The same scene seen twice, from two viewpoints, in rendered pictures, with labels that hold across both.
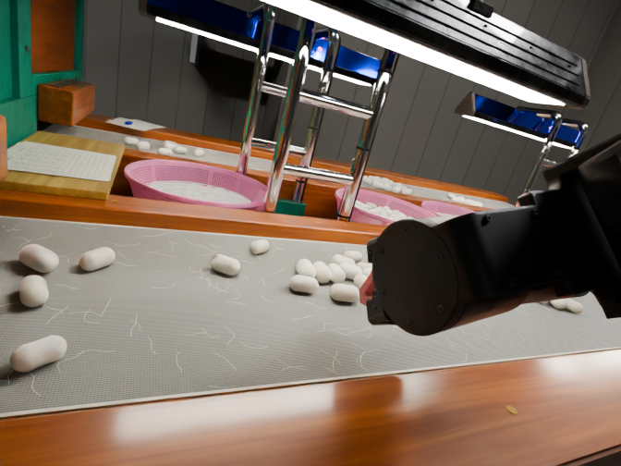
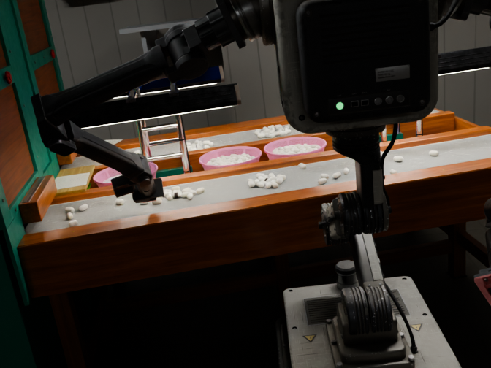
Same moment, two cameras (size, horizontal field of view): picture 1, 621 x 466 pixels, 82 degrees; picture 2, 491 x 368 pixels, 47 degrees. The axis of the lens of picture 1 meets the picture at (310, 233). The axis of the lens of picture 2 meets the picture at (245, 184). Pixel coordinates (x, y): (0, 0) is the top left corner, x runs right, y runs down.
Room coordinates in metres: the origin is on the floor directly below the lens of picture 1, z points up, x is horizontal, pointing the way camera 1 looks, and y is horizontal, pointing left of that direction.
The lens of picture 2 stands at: (-1.25, -1.05, 1.43)
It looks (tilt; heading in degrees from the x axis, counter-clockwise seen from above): 19 degrees down; 22
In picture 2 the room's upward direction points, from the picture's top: 7 degrees counter-clockwise
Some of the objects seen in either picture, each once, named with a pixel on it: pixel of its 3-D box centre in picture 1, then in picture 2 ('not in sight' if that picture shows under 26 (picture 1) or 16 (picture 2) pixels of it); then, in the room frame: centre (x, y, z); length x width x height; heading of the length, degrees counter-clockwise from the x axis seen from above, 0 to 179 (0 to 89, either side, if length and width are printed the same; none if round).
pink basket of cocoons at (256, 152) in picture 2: (382, 223); (231, 166); (0.86, -0.17, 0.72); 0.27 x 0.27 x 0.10
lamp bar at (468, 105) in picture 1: (526, 123); not in sight; (1.43, -0.66, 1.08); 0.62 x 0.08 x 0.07; 117
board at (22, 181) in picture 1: (66, 159); (71, 179); (0.56, 0.42, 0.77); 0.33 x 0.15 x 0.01; 27
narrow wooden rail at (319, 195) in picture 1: (395, 212); (263, 152); (1.08, -0.24, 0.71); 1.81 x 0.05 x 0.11; 117
